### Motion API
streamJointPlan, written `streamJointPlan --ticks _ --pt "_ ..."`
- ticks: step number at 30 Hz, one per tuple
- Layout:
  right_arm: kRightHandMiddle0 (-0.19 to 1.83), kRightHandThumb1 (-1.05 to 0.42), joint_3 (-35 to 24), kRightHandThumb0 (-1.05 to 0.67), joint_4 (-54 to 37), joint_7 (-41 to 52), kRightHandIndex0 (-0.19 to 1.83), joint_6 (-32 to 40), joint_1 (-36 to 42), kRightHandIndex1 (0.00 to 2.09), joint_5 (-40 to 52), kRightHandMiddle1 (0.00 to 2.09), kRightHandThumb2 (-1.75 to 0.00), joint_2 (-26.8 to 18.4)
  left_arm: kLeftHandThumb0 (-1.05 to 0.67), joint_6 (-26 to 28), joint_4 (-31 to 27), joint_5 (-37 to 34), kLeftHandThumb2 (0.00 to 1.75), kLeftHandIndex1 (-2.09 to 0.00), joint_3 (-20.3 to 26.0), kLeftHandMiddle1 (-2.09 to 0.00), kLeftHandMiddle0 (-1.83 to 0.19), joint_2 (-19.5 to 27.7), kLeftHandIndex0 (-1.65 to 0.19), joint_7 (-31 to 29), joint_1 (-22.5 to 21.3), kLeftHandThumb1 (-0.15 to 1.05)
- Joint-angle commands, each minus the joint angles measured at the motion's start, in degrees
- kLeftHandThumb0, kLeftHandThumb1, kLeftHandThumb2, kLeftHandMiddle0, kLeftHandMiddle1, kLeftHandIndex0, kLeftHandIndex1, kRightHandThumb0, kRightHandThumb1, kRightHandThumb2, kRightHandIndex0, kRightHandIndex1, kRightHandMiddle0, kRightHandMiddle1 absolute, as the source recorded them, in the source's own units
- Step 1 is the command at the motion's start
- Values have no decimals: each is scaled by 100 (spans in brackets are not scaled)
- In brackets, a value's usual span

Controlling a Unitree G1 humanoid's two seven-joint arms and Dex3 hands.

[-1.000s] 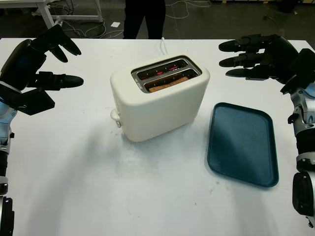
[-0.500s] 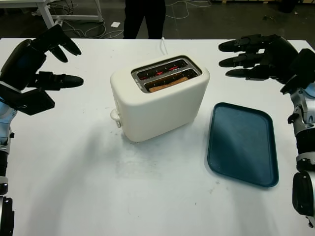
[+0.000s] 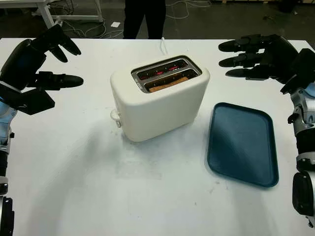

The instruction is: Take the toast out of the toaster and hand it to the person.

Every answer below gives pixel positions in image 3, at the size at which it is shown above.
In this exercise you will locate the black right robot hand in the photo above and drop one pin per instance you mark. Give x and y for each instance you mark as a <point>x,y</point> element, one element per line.
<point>278,56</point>

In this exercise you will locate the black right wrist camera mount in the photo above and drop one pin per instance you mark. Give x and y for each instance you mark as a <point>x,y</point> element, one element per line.
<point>301,71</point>

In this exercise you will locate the slice of toast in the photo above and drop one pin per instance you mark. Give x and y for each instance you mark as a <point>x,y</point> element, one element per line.
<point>169,83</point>

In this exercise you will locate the dark blue plastic tray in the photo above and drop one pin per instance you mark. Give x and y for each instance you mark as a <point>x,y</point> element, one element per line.
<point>242,145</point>

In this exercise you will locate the person in cream shirt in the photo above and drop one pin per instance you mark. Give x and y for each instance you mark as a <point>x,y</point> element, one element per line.
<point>144,17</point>

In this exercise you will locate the white metal table frame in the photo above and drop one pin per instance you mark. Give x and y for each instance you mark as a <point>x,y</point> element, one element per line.
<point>45,12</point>

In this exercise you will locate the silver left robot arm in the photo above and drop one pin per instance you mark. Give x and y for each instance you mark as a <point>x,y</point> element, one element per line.
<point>3,123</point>

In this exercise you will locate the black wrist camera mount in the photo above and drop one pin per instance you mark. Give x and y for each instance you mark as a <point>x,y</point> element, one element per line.
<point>301,71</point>
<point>29,100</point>

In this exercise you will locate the black floor object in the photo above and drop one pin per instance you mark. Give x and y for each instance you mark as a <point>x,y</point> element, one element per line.
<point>288,5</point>

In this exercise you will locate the white square floor plate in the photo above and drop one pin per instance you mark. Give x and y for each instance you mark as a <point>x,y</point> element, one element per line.
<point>115,24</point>

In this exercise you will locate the cream white toaster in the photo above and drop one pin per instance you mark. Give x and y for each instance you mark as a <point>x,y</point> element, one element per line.
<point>157,110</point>

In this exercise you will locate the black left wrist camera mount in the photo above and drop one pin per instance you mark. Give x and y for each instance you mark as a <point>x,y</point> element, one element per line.
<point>29,100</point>

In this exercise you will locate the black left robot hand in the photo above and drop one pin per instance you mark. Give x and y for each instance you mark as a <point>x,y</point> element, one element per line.
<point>18,61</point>

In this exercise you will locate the small dark floor debris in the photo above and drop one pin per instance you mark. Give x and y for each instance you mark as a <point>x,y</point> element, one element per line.
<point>270,17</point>

